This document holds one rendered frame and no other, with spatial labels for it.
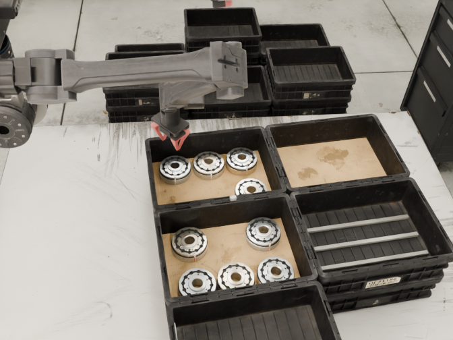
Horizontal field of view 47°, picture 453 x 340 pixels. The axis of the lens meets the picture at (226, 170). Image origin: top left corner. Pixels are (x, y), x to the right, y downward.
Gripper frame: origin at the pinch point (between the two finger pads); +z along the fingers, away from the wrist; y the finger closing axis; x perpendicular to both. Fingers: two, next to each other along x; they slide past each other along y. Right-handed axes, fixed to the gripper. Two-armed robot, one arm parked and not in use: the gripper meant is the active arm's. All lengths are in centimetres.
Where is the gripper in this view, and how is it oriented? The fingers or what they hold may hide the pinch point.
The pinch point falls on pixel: (170, 142)
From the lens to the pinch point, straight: 162.7
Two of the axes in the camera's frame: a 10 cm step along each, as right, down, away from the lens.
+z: -0.5, 6.8, 7.3
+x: -6.5, 5.3, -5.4
